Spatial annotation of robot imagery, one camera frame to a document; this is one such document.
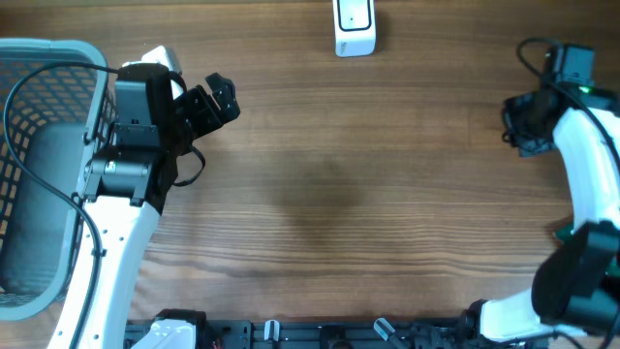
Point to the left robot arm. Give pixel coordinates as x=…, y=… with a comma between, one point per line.
x=126, y=183

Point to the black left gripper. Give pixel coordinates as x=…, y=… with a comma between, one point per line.
x=213, y=117

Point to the green 3M gloves packet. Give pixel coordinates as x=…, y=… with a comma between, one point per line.
x=565, y=233

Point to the grey plastic mesh basket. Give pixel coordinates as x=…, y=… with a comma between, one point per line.
x=59, y=106

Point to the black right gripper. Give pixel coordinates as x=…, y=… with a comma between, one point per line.
x=524, y=144

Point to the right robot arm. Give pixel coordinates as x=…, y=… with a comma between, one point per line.
x=575, y=291

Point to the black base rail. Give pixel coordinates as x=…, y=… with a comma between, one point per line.
x=381, y=333

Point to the white barcode scanner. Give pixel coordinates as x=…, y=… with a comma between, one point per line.
x=355, y=32

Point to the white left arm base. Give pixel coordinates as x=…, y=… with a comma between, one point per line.
x=177, y=329

